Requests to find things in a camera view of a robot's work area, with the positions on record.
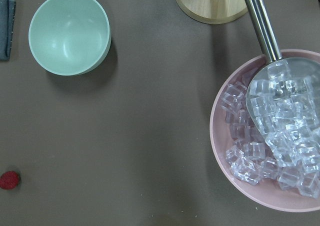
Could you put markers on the red strawberry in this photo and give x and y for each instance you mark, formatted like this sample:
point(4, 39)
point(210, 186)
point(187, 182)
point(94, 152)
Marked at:
point(9, 180)

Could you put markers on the clear ice cubes pile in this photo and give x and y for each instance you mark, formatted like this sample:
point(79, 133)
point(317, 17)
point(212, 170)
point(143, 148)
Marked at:
point(291, 158)

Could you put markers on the wooden cup stand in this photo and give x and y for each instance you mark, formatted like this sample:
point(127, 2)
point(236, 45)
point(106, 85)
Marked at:
point(213, 12)

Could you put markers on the mint green bowl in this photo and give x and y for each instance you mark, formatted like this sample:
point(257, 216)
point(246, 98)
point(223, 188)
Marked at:
point(69, 37)

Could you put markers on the steel ice scoop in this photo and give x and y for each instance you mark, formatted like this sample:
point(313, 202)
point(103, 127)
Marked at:
point(265, 31)

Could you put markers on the pink bowl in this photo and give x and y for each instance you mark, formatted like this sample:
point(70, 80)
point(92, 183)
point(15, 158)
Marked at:
point(266, 193)

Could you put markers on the grey folded cloth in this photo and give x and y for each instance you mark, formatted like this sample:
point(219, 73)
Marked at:
point(7, 19)

